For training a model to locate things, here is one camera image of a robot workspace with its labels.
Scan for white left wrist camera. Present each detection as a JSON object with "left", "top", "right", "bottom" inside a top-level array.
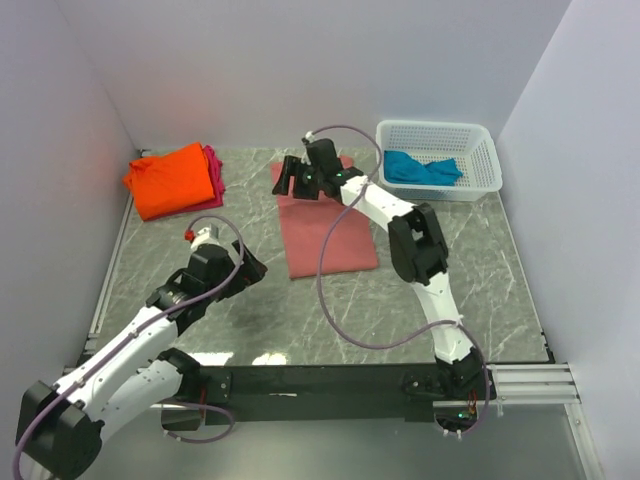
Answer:
[{"left": 184, "top": 225, "right": 220, "bottom": 252}]

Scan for salmon pink t-shirt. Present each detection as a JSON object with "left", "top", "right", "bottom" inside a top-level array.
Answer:
[{"left": 269, "top": 154, "right": 379, "bottom": 281}]

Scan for folded orange t-shirt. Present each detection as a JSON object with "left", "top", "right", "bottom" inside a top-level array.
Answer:
[{"left": 122, "top": 143, "right": 216, "bottom": 221}]

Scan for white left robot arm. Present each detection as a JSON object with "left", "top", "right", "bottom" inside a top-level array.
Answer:
[{"left": 12, "top": 241, "right": 268, "bottom": 479}]

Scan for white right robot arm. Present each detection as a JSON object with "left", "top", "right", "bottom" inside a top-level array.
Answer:
[{"left": 272, "top": 138, "right": 491, "bottom": 400}]

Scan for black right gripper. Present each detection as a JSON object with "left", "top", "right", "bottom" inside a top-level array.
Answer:
[{"left": 273, "top": 156, "right": 325, "bottom": 201}]

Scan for folded magenta t-shirt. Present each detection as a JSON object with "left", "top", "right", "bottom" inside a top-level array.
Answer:
[{"left": 187, "top": 145, "right": 226, "bottom": 212}]

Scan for aluminium frame rail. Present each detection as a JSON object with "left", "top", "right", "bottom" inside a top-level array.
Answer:
[{"left": 27, "top": 319, "right": 606, "bottom": 480}]

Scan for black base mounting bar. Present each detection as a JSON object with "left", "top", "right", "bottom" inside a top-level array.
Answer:
[{"left": 170, "top": 363, "right": 496, "bottom": 422}]

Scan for blue t-shirt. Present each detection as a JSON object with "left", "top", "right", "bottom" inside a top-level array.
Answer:
[{"left": 383, "top": 151, "right": 463, "bottom": 187}]

